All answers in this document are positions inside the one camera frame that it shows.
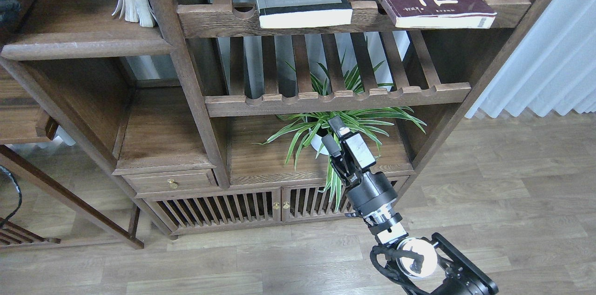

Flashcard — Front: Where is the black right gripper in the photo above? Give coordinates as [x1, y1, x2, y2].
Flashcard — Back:
[322, 115, 398, 216]

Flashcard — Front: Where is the white plant pot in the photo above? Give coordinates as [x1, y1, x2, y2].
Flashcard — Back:
[311, 129, 329, 155]

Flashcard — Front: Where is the white curtain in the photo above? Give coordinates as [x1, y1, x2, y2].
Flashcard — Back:
[465, 0, 596, 119]

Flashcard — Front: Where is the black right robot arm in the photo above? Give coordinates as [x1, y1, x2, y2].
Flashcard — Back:
[322, 116, 498, 295]

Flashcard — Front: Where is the dark wooden bookshelf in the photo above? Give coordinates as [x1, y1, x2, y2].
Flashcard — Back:
[1, 0, 552, 236]

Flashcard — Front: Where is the brass drawer knob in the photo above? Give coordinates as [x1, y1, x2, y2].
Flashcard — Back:
[167, 179, 179, 189]

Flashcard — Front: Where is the green spider plant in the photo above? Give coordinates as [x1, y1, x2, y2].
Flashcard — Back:
[256, 62, 426, 207]

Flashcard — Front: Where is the wooden side furniture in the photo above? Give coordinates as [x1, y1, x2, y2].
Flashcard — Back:
[0, 67, 143, 249]

